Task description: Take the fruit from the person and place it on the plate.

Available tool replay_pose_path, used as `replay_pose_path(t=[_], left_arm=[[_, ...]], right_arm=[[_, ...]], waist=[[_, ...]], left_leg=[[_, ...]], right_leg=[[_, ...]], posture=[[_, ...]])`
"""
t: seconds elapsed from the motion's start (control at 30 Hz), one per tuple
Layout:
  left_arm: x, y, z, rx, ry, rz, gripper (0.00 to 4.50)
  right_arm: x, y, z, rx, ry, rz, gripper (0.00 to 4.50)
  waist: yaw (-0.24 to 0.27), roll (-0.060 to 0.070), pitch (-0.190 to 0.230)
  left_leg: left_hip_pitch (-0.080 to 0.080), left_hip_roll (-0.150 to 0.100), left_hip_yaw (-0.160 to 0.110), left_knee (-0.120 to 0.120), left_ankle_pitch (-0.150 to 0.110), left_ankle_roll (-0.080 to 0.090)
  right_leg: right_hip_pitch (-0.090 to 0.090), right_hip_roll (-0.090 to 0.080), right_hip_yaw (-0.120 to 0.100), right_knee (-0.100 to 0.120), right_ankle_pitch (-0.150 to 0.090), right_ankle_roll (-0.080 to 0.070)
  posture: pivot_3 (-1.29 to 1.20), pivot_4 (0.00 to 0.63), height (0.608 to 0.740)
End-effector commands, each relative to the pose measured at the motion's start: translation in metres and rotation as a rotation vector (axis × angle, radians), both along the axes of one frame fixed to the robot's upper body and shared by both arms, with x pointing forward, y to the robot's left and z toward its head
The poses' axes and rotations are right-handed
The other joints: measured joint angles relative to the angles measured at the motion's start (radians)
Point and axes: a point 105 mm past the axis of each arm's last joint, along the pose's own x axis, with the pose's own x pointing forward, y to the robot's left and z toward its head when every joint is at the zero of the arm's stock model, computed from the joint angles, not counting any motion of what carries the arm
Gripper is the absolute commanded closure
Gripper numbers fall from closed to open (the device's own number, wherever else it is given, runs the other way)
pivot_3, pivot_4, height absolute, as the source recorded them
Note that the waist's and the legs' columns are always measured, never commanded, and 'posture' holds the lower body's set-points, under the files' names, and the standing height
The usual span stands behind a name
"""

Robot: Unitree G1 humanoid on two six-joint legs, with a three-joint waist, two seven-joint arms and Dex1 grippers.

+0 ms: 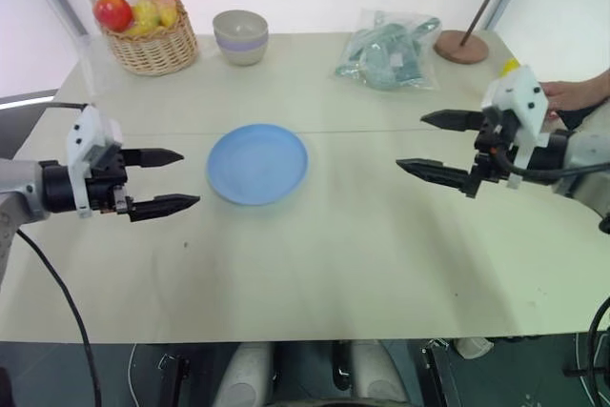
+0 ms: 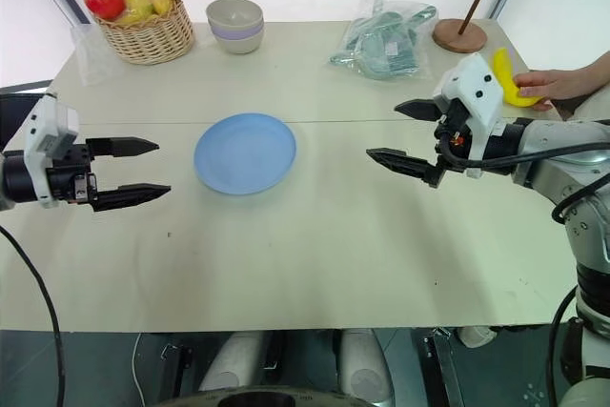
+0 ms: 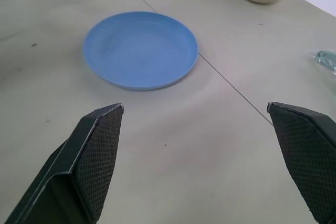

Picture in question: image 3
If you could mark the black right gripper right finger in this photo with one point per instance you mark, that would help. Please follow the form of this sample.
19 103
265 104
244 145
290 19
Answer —
309 155

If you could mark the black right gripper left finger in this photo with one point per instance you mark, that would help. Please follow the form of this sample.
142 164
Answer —
86 161

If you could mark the teal object at edge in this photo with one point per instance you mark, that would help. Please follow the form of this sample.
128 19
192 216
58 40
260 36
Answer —
325 60

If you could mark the blue round plate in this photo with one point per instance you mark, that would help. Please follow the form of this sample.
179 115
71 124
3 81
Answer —
140 51

